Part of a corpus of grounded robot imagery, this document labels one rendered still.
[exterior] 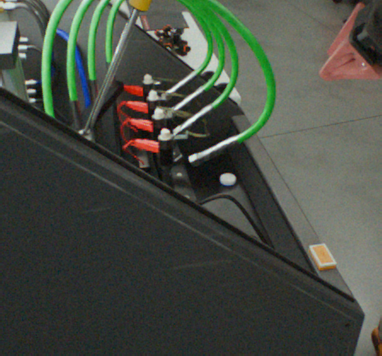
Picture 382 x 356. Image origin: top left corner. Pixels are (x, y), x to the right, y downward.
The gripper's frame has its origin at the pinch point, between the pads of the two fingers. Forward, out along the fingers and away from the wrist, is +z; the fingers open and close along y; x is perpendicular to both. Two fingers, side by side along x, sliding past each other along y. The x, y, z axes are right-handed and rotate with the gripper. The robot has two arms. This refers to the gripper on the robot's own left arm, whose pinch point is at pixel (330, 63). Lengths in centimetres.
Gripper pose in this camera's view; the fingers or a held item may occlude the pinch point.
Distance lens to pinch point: 74.6
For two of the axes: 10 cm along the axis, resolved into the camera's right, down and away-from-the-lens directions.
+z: -5.8, 3.3, 7.4
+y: -3.7, 7.0, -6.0
